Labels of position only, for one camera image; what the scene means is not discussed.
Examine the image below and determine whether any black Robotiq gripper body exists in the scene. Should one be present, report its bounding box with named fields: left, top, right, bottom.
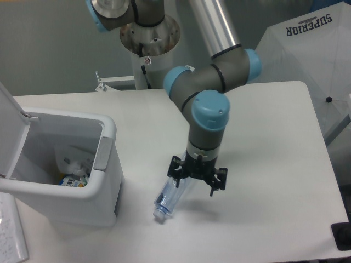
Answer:
left=182, top=152, right=217, bottom=182

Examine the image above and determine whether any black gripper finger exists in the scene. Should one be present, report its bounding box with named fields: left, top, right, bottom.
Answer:
left=167, top=156, right=185, bottom=188
left=205, top=168, right=228, bottom=197

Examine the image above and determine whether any clear plastic bottle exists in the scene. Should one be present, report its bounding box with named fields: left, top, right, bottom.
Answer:
left=153, top=177, right=195, bottom=222

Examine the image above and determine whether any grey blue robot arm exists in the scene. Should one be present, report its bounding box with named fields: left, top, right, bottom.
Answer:
left=86, top=1, right=262, bottom=192

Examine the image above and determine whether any white trash can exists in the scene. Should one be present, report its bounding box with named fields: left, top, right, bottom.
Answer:
left=1, top=107, right=123, bottom=226

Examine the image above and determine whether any blue yellow snack packet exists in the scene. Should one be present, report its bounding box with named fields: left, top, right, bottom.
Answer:
left=58, top=175, right=89, bottom=188

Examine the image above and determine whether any black device at table edge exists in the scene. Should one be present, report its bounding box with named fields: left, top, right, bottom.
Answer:
left=331, top=222, right=350, bottom=251

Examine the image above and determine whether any white Superior umbrella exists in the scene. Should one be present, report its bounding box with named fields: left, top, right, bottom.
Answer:
left=255, top=2, right=350, bottom=136

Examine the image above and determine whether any black cable on pedestal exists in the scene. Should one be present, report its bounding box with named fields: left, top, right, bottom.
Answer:
left=138, top=42, right=152, bottom=89

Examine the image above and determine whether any white metal base frame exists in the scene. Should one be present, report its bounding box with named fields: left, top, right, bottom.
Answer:
left=94, top=65, right=196, bottom=92

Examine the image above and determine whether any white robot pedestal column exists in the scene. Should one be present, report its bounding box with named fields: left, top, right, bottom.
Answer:
left=120, top=15, right=180, bottom=74

